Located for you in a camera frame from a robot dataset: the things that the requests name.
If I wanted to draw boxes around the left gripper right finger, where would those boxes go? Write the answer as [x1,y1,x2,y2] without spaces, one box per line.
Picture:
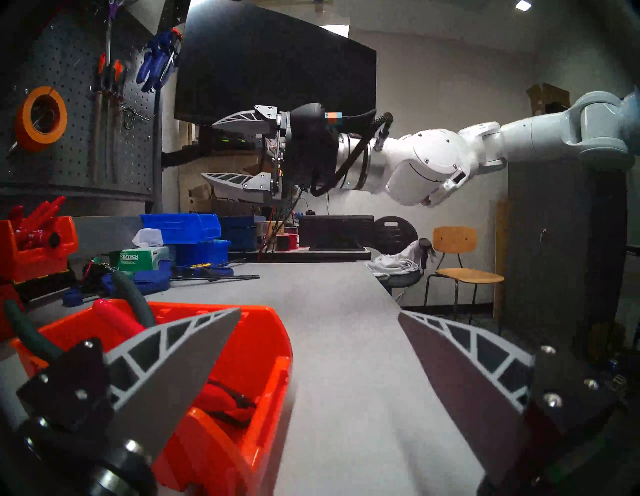
[398,310,628,490]

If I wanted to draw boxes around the red plastic storage box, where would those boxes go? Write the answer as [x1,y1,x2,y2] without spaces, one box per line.
[10,298,294,496]

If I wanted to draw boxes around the blue bar clamp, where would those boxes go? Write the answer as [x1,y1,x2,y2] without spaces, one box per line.
[62,260,261,307]
[172,262,235,278]

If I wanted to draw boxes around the black round back chair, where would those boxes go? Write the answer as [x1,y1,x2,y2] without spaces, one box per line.
[374,216,421,301]

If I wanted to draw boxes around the orange tape roll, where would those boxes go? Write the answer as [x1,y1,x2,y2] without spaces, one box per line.
[14,86,68,153]

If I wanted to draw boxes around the dark blue storage crate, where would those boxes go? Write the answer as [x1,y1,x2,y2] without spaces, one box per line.
[220,215,266,251]

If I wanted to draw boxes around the black equipment case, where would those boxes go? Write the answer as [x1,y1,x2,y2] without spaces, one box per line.
[298,215,375,252]

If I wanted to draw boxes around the orange black screwdriver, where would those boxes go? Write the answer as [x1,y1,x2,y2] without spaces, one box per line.
[92,52,108,186]
[112,59,126,183]
[102,62,117,186]

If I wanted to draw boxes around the grey metal cabinet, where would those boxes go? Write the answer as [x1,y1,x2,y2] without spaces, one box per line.
[507,160,631,351]

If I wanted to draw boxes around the black monitor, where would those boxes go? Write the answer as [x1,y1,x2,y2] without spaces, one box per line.
[174,0,377,126]

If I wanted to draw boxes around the blue spring clamps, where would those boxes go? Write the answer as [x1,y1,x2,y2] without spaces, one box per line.
[136,30,182,93]

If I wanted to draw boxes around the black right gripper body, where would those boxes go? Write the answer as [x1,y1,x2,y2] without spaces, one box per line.
[277,102,344,193]

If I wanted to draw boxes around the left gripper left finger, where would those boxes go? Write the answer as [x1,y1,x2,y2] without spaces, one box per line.
[16,307,243,466]

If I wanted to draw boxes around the purple handled scissors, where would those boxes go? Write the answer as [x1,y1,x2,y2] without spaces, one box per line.
[102,0,126,51]

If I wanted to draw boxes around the small wired circuit board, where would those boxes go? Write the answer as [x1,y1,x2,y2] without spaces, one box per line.
[80,257,118,288]

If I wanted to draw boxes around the wooden chair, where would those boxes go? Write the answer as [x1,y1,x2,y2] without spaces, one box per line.
[424,226,506,323]

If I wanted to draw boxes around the metal hook carabiner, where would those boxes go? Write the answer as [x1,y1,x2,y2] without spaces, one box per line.
[120,102,151,131]

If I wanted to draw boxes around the plain cardboard box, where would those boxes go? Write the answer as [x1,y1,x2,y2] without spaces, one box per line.
[526,82,571,116]

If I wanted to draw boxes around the green white tissue box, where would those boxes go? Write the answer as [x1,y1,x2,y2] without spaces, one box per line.
[109,245,171,273]

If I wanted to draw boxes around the blue plastic bin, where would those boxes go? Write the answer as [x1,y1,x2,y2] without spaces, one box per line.
[170,240,232,268]
[140,213,222,246]

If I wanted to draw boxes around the grey pegboard tool wall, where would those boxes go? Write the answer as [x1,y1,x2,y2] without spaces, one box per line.
[0,0,166,201]

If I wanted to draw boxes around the red small tools bundle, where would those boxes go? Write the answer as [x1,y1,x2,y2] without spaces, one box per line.
[7,196,67,251]

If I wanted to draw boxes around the red plastic parts bin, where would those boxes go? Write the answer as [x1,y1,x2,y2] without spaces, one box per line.
[0,196,80,283]

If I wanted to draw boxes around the dark green handled pliers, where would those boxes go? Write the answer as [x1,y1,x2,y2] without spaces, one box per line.
[4,270,158,361]

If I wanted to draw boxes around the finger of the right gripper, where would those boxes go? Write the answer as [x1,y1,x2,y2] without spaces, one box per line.
[200,171,275,205]
[212,105,280,138]

